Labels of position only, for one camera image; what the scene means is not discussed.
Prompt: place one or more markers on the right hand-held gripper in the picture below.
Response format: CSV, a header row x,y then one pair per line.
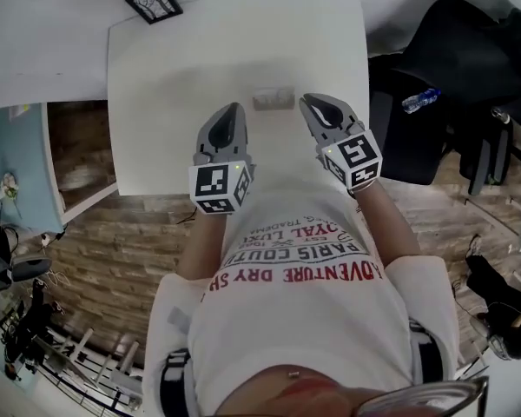
x,y
356,154

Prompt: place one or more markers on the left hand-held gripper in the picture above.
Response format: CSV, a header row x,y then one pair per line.
x,y
213,180

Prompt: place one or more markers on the person's left forearm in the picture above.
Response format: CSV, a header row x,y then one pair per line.
x,y
204,246

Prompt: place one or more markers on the person's right forearm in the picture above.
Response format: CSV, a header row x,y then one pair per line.
x,y
386,228

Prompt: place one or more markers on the black office chair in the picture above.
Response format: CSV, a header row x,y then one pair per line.
x,y
488,159
410,146

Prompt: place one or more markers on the clear plastic water bottle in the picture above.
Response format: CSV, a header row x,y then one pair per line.
x,y
419,101

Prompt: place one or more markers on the light blue table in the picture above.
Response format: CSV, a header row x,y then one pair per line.
x,y
26,154

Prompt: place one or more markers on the person's white printed shirt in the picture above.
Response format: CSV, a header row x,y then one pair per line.
x,y
312,319

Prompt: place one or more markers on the white yellow paper note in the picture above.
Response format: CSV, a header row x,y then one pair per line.
x,y
19,112

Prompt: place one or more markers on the white artificial flower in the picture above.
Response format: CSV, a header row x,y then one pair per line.
x,y
8,184

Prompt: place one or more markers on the dark round seat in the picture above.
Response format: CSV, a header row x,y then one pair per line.
x,y
30,269

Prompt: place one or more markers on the white rack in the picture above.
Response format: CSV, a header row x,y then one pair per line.
x,y
128,356

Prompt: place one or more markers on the black equipment pile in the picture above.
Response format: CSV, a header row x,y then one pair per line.
x,y
39,315

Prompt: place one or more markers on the person's face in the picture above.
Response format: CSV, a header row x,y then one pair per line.
x,y
304,395

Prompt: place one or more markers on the person's glasses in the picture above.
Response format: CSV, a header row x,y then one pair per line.
x,y
434,395

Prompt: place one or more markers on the black picture frame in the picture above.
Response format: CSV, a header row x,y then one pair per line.
x,y
154,3

